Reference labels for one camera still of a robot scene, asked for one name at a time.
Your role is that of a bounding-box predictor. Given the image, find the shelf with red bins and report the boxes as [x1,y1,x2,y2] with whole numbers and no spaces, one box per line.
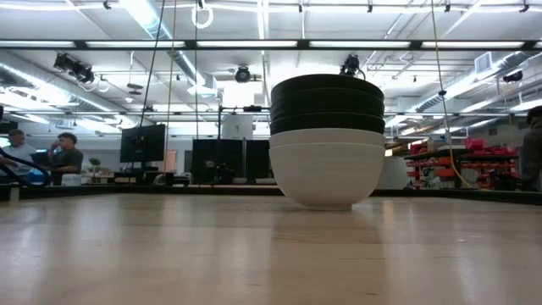
[404,136,521,191]

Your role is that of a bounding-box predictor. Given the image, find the black stand with crossbar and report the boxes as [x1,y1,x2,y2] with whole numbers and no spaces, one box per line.
[217,104,272,186]

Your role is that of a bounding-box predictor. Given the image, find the person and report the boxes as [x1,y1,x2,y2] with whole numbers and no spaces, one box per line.
[47,131,85,186]
[519,104,542,192]
[0,128,38,170]

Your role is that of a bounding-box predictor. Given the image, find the black ceiling camera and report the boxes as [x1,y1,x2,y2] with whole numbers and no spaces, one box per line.
[501,69,524,84]

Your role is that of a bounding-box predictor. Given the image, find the black computer monitor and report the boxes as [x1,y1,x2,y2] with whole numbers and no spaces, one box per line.
[119,123,167,164]

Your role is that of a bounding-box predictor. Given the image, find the thin yellowish hanging cable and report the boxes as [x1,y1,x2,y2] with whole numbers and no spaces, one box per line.
[163,0,178,173]

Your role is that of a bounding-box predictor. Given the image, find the black frame light bar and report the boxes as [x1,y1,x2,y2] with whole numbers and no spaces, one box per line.
[0,38,542,52]

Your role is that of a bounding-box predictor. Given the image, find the black camera cluster on frame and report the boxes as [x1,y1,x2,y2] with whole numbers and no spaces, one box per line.
[53,52,97,85]

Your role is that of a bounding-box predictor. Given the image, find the thin straight hanging cable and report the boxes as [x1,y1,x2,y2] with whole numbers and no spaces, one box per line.
[194,0,199,140]

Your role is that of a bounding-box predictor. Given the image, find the dark hanging cable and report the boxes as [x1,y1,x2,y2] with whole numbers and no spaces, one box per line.
[128,0,167,184]

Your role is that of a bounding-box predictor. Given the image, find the black partition panels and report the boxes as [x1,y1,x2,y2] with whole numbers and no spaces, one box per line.
[191,138,274,186]

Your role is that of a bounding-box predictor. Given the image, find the black and blue hose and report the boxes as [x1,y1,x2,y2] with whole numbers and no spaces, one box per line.
[0,147,52,187]

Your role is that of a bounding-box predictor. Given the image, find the yellow hanging cable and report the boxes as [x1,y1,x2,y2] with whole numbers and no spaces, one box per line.
[429,0,478,191]

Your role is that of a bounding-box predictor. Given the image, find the black table edge rail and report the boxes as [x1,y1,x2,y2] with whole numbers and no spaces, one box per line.
[0,183,542,207]

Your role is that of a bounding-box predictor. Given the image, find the black bowl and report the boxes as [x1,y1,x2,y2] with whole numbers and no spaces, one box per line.
[270,73,385,103]
[269,110,386,136]
[269,88,386,119]

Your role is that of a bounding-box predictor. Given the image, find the white box on stand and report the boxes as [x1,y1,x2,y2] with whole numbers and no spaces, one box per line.
[221,114,254,141]

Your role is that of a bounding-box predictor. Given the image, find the black camera with cable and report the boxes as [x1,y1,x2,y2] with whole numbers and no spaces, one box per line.
[340,53,366,80]

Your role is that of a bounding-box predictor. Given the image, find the white cable ring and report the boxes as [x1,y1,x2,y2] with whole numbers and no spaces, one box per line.
[190,3,215,31]

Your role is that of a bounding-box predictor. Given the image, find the round black overhead camera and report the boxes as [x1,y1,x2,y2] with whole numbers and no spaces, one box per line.
[234,64,262,84]

